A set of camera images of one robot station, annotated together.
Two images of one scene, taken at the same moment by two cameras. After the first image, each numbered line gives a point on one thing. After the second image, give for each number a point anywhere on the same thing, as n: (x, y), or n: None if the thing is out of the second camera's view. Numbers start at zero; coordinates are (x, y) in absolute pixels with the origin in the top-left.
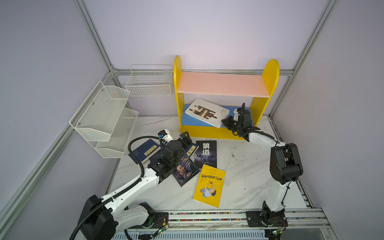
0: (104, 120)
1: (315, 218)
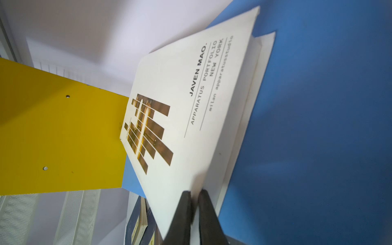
0: (67, 218)
1: None
